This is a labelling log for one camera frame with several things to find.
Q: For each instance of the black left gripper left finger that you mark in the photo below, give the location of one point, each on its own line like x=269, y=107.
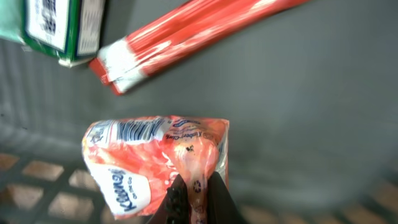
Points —
x=174, y=208

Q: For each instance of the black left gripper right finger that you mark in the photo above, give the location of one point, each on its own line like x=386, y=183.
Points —
x=221, y=208

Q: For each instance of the orange Kleenex tissue pack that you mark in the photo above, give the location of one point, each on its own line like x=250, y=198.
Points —
x=134, y=161

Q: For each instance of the red stick packet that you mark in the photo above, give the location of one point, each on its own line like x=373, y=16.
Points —
x=177, y=35

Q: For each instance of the green gum box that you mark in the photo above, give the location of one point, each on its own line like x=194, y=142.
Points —
x=68, y=30

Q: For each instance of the grey plastic basket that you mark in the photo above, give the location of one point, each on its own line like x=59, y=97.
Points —
x=310, y=94

